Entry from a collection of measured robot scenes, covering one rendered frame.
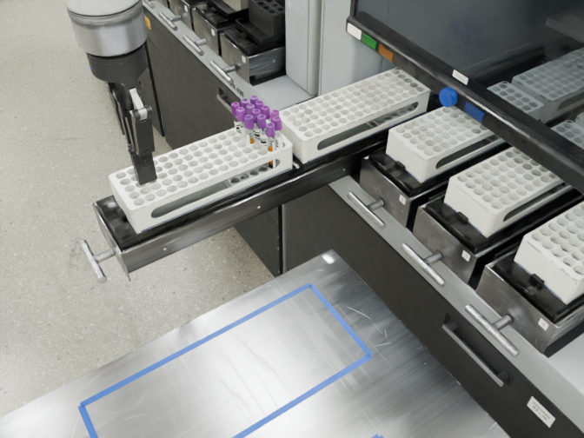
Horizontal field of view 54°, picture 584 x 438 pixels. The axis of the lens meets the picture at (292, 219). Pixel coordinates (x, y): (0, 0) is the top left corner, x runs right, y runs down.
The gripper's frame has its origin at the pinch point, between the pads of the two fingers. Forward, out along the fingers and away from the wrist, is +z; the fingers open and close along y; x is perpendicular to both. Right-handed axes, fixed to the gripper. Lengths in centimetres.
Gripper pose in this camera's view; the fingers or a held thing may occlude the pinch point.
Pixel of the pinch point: (142, 162)
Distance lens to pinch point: 92.9
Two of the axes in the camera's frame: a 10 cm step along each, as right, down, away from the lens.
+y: -5.4, -6.0, 5.9
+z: 0.0, 7.0, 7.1
